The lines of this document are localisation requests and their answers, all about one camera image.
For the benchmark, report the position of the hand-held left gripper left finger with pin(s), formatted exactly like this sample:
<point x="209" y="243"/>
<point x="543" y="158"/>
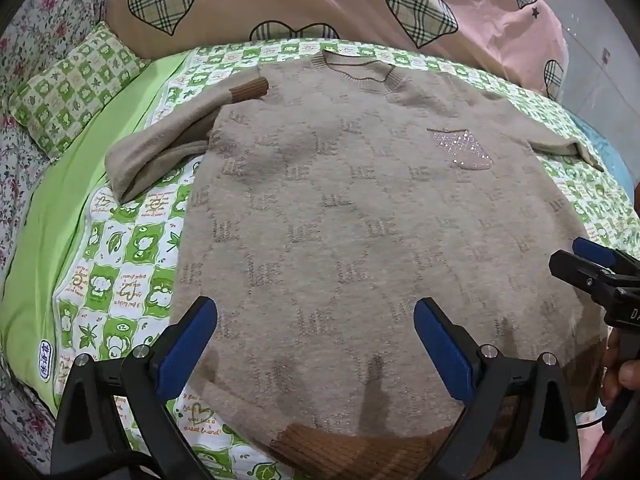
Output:
<point x="185" y="350"/>

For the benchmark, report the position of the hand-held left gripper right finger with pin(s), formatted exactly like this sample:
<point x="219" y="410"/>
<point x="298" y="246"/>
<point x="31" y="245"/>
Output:
<point x="445" y="355"/>

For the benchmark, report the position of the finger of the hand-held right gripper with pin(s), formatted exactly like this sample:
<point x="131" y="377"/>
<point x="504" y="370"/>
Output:
<point x="580" y="272"/>
<point x="592" y="248"/>

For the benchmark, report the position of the beige knitted sweater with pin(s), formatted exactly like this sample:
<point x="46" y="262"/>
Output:
<point x="350" y="200"/>

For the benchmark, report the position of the person's right hand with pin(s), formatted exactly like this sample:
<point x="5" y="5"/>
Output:
<point x="625" y="382"/>

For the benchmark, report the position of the light blue cloth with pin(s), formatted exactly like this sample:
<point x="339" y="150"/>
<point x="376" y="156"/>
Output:
<point x="602" y="147"/>

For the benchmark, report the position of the green patterned bedsheet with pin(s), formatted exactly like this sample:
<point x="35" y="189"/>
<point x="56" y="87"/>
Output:
<point x="120" y="260"/>

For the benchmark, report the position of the white sheet label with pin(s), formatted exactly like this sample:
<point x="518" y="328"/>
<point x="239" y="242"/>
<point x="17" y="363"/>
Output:
<point x="45" y="360"/>

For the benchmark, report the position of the red cloth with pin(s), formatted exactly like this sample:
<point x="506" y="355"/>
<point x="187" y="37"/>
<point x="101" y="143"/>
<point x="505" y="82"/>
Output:
<point x="607" y="460"/>

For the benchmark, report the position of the green patterned pillow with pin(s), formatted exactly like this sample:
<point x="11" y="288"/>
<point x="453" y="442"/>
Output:
<point x="75" y="85"/>

